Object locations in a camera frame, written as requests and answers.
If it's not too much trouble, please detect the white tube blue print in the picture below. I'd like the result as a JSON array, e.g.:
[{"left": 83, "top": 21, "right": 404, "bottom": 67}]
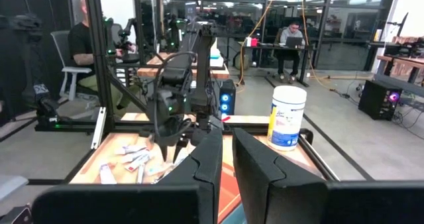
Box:
[{"left": 114, "top": 144, "right": 148, "bottom": 156}]

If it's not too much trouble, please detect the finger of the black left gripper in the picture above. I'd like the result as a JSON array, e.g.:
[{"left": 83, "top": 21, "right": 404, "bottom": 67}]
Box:
[
  {"left": 173, "top": 138, "right": 189, "bottom": 164},
  {"left": 159, "top": 144, "right": 170, "bottom": 162}
]

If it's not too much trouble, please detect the black computer tower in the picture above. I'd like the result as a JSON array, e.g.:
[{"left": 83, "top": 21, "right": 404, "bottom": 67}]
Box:
[
  {"left": 357, "top": 80, "right": 403, "bottom": 121},
  {"left": 219, "top": 79, "right": 237, "bottom": 116}
]

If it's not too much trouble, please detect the black floor cable bundle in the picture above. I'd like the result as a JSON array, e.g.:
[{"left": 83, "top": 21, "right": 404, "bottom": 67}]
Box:
[{"left": 392, "top": 94, "right": 424, "bottom": 132}]

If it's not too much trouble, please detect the orange plastic bin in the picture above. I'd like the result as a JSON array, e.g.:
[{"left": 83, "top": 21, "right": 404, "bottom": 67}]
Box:
[{"left": 217, "top": 162, "right": 242, "bottom": 224}]

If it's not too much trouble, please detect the silver aluminium strut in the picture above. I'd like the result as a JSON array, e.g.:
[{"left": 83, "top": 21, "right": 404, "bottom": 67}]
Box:
[{"left": 90, "top": 106, "right": 107, "bottom": 150}]

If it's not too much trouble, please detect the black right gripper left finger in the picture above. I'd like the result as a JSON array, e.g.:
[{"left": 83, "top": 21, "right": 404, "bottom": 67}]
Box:
[{"left": 158, "top": 127, "right": 224, "bottom": 224}]

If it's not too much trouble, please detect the black monitor on arm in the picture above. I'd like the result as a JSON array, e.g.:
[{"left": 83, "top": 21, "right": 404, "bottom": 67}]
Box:
[{"left": 386, "top": 12, "right": 409, "bottom": 38}]

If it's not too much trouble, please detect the white office chair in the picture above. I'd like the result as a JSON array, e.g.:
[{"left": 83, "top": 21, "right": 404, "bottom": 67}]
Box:
[{"left": 50, "top": 30, "right": 94, "bottom": 102}]

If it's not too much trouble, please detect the grey laptop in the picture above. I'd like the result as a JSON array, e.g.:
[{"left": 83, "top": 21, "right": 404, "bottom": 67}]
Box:
[{"left": 284, "top": 36, "right": 304, "bottom": 48}]

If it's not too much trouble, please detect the black office desk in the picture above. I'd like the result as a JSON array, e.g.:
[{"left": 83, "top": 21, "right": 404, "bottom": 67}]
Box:
[{"left": 238, "top": 43, "right": 314, "bottom": 87}]

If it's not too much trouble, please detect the black corner loop handle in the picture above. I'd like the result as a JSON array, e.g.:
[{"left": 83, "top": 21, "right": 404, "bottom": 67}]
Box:
[{"left": 299, "top": 128, "right": 315, "bottom": 146}]

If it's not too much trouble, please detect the white tube red print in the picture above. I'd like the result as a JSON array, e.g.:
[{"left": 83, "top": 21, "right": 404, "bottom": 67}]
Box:
[{"left": 125, "top": 154, "right": 152, "bottom": 173}]

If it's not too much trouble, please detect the person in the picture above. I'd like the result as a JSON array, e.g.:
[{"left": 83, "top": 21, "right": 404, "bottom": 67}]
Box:
[
  {"left": 276, "top": 21, "right": 305, "bottom": 84},
  {"left": 68, "top": 0, "right": 142, "bottom": 116}
]

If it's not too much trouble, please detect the wooden workbench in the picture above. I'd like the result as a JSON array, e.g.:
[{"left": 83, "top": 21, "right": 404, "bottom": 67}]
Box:
[{"left": 367, "top": 34, "right": 424, "bottom": 85}]

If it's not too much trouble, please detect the black aluminium frame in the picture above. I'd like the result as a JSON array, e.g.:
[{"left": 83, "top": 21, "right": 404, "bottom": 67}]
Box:
[{"left": 0, "top": 0, "right": 341, "bottom": 186}]

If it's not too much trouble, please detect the wooden workshop table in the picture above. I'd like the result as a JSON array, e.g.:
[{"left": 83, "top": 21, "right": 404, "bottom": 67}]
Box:
[{"left": 136, "top": 51, "right": 231, "bottom": 81}]

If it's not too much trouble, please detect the red and white box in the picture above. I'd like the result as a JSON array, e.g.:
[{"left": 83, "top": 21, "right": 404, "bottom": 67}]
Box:
[{"left": 244, "top": 36, "right": 260, "bottom": 48}]

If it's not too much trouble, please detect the orange hanging cable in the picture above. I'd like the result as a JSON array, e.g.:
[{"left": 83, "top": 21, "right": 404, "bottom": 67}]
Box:
[{"left": 299, "top": 0, "right": 374, "bottom": 92}]

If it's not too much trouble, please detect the teal plastic bin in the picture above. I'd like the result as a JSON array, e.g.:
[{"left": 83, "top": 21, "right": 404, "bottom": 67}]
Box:
[{"left": 221, "top": 203, "right": 248, "bottom": 224}]

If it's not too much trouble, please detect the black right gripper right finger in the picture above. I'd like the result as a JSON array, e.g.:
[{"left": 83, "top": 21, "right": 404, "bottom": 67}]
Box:
[{"left": 232, "top": 127, "right": 329, "bottom": 224}]

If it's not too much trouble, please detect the white disinfecting wipes canister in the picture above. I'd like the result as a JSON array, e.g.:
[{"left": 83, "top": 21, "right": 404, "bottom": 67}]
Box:
[{"left": 266, "top": 85, "right": 307, "bottom": 152}]

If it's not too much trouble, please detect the yellow hanging cable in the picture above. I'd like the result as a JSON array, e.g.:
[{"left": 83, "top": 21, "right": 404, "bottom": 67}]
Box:
[{"left": 235, "top": 0, "right": 281, "bottom": 87}]

